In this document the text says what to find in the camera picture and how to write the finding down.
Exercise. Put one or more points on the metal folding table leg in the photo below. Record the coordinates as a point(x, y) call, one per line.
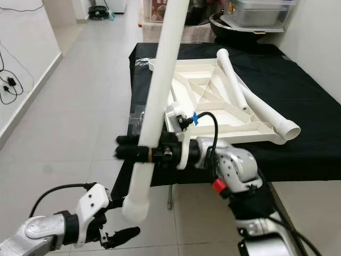
point(170, 197)

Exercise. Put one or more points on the clear plastic storage box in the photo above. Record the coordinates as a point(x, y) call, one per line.
point(261, 10)

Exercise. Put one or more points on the white plastic table leg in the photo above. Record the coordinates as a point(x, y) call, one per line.
point(165, 80)
point(272, 117)
point(232, 77)

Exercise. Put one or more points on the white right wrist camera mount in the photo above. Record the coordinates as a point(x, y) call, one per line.
point(175, 113)

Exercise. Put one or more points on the cross-shaped clear tape patch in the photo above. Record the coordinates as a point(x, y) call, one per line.
point(141, 120)

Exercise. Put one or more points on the black tablecloth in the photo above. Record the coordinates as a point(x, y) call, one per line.
point(309, 69)

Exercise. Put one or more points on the black round floor device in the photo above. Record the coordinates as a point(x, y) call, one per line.
point(98, 13)

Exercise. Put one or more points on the white plastic children table top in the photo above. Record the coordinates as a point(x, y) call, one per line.
point(245, 130)

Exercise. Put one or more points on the black bag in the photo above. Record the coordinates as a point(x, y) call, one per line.
point(197, 13)

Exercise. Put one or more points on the clear tape strip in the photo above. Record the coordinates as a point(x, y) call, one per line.
point(143, 62)

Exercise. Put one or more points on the white appliance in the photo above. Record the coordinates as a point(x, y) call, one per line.
point(117, 5)

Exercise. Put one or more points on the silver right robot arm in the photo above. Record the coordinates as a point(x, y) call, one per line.
point(240, 165)

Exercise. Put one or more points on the mop with teal head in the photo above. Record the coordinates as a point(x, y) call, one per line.
point(111, 16)

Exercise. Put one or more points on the black power adapter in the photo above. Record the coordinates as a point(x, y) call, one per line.
point(11, 82)

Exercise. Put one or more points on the beige cloth covered bench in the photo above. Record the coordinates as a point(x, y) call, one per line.
point(160, 33)

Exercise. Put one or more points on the red printed box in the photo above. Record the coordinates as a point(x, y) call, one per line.
point(160, 9)

